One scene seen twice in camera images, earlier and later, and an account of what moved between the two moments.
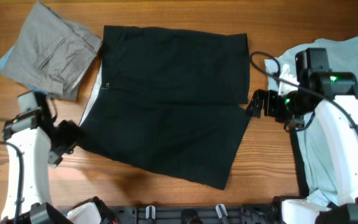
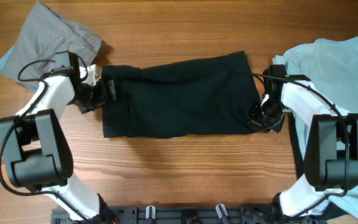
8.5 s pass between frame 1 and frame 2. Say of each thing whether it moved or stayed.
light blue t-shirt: stayed
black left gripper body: moved
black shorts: moved
